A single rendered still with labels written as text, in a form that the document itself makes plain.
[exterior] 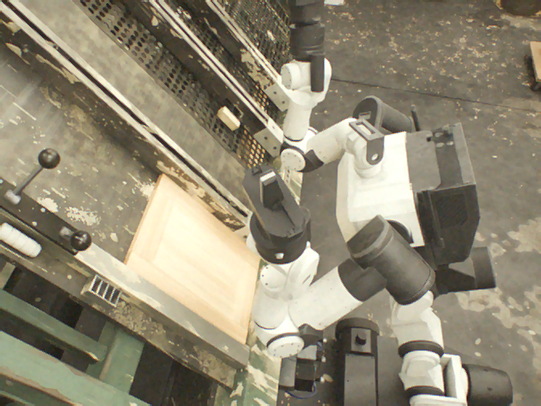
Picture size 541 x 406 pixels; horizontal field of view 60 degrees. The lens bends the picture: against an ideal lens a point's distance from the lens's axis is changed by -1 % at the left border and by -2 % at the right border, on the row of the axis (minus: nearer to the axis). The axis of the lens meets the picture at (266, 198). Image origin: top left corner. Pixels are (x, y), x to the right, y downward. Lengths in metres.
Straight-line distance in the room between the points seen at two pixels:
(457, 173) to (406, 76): 3.04
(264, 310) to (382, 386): 1.21
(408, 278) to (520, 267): 1.95
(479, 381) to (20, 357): 1.58
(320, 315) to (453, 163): 0.42
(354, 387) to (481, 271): 0.89
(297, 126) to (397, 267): 0.58
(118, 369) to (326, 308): 0.46
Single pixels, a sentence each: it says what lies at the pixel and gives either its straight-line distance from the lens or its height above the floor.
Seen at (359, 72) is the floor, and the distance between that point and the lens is 4.00.
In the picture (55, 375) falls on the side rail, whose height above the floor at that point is 1.28.
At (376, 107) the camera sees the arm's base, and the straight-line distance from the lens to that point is 1.22.
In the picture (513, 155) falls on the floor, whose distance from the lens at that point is 3.53.
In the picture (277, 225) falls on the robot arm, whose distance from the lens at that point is 0.64.
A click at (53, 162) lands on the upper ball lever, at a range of 0.91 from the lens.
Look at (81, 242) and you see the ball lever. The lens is 0.88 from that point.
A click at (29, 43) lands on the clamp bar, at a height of 1.57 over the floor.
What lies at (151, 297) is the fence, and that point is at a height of 1.16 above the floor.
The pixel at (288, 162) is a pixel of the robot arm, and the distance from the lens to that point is 1.40.
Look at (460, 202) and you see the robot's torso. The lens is 1.04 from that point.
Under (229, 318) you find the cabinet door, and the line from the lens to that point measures 1.28.
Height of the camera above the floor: 2.07
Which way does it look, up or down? 47 degrees down
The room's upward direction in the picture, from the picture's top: straight up
